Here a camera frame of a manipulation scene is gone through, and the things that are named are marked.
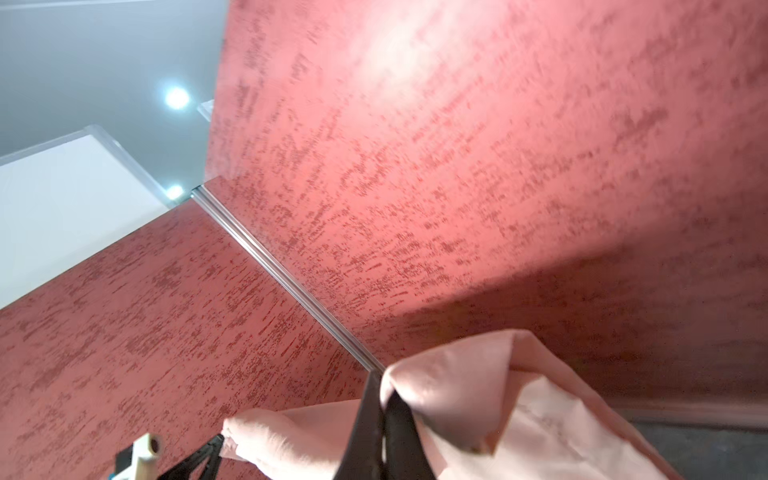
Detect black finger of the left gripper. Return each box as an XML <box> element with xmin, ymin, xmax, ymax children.
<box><xmin>158</xmin><ymin>434</ymin><xmax>225</xmax><ymax>480</ymax></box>

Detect left aluminium corner post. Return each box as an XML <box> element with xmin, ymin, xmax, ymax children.
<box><xmin>191</xmin><ymin>185</ymin><xmax>385</xmax><ymax>373</ymax></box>

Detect pink shorts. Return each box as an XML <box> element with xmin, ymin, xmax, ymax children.
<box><xmin>222</xmin><ymin>329</ymin><xmax>676</xmax><ymax>479</ymax></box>

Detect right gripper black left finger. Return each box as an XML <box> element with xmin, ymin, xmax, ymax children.
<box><xmin>334</xmin><ymin>372</ymin><xmax>386</xmax><ymax>480</ymax></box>

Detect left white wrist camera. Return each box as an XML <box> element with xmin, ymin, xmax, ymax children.
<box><xmin>108</xmin><ymin>433</ymin><xmax>162</xmax><ymax>480</ymax></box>

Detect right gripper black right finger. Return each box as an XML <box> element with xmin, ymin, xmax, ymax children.
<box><xmin>384</xmin><ymin>393</ymin><xmax>436</xmax><ymax>480</ymax></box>

